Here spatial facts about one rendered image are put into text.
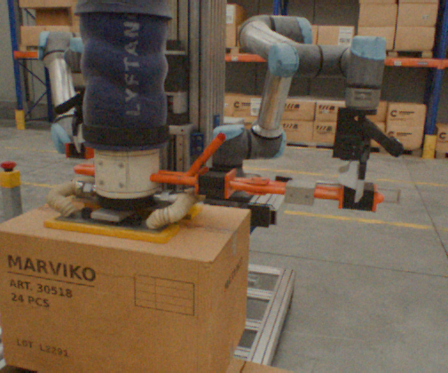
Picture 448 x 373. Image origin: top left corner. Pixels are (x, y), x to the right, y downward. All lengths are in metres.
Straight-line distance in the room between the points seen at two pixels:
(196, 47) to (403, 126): 6.70
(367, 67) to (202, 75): 0.91
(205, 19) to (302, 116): 6.50
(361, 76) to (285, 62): 0.17
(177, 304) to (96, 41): 0.64
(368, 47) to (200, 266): 0.59
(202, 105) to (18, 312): 1.01
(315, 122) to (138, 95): 7.18
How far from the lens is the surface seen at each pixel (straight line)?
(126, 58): 1.12
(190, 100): 1.85
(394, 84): 9.52
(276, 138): 1.66
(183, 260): 1.03
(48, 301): 1.27
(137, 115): 1.12
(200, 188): 1.13
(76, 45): 1.55
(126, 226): 1.15
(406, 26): 8.24
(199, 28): 1.84
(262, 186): 1.11
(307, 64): 1.08
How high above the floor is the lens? 1.50
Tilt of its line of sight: 16 degrees down
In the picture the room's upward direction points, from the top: 1 degrees clockwise
